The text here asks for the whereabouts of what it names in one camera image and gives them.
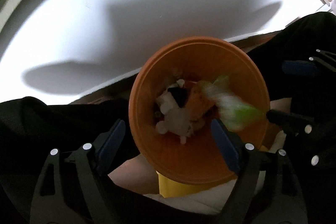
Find orange plastic trash bin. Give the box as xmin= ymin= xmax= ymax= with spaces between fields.
xmin=129 ymin=36 xmax=270 ymax=185

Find white bed frame side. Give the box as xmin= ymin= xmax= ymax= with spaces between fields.
xmin=1 ymin=0 xmax=327 ymax=105

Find yellow plastic object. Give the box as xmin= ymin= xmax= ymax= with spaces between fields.
xmin=157 ymin=172 xmax=213 ymax=198

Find green snack wrapper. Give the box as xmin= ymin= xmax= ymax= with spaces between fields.
xmin=201 ymin=75 xmax=265 ymax=132

